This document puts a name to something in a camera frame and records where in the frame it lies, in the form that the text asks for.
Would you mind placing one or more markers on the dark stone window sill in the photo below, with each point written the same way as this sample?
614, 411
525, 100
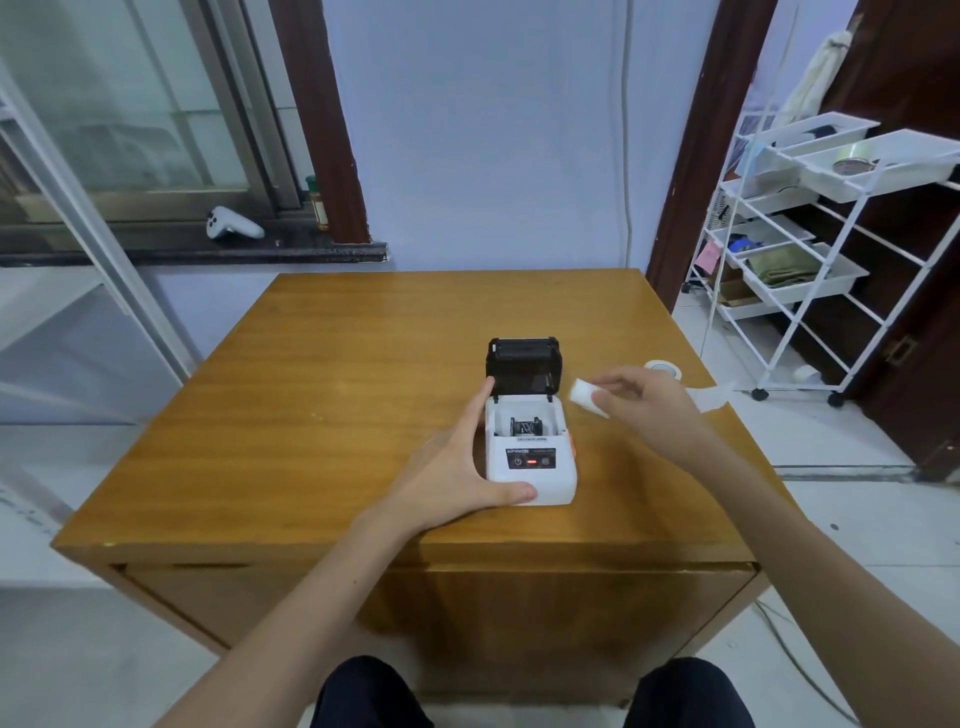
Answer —
187, 249

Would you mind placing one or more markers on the sliding glass window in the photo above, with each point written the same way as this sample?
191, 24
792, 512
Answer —
120, 97

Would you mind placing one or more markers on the brown cardboard box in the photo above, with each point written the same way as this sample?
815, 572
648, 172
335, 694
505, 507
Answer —
736, 292

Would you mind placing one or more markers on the person's right thumb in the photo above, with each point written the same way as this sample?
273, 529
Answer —
611, 409

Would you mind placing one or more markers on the person's leg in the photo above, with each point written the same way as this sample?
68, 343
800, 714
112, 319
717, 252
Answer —
686, 697
367, 697

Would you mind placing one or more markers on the person's right forearm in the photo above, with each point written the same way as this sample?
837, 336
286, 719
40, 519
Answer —
832, 592

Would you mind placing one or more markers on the folded green cloth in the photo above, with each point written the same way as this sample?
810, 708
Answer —
784, 264

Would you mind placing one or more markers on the white tape roll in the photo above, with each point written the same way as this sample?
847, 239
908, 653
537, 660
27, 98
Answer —
663, 369

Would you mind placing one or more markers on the white label paper roll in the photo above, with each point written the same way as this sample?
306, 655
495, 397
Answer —
583, 395

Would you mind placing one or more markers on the wooden table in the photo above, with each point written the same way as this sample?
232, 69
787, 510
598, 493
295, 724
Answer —
337, 390

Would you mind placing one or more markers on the white paper strip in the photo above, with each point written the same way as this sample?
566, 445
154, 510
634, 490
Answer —
712, 396

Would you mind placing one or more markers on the round metal tin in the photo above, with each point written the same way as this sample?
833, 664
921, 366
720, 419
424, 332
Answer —
853, 166

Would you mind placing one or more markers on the white game controller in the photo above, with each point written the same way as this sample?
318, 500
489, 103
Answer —
229, 223

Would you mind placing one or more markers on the person's right leg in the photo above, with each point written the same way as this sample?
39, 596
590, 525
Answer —
686, 697

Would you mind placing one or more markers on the dark brown window post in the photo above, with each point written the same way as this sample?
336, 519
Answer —
319, 120

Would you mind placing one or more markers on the blue object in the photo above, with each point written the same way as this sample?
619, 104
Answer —
744, 244

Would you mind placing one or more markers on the person's right hand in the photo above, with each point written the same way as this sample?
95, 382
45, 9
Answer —
660, 416

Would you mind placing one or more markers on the person's left hand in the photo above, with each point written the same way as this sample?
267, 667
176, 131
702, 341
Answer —
439, 480

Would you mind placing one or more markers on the hanging white cloth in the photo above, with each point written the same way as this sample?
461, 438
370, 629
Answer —
814, 75

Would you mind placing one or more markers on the person's left thumb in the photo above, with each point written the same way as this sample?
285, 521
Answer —
510, 493

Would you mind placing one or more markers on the dark wooden door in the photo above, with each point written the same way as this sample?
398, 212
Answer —
915, 75

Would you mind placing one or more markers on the person's left forearm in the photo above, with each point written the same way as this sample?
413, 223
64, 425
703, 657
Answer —
292, 630

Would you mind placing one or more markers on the person's left leg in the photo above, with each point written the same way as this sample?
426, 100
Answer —
367, 697

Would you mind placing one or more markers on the white label printer black lid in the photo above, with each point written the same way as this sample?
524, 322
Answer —
532, 450

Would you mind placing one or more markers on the silver aluminium door frame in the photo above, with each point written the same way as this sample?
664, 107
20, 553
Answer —
90, 225

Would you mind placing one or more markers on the dark brown door frame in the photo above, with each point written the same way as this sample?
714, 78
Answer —
709, 150

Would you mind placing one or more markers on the white rolling shelf cart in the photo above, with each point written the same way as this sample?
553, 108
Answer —
825, 195

